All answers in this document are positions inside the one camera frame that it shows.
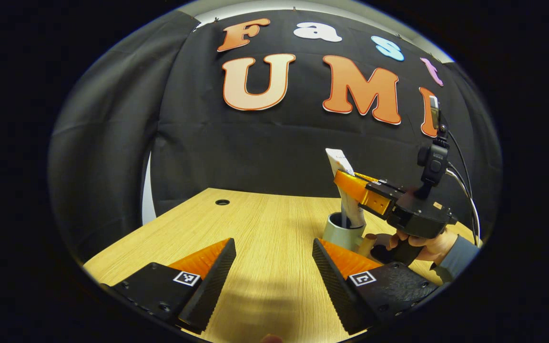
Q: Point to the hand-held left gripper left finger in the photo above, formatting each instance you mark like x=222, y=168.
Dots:
x=215, y=286

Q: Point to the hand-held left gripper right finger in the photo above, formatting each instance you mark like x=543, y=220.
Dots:
x=331, y=286

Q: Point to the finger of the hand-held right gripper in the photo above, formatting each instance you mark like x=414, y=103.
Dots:
x=360, y=193
x=370, y=177

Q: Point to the wooden desktop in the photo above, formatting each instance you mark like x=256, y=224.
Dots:
x=265, y=228

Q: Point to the black backdrop cloth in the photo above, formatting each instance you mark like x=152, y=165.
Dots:
x=255, y=152

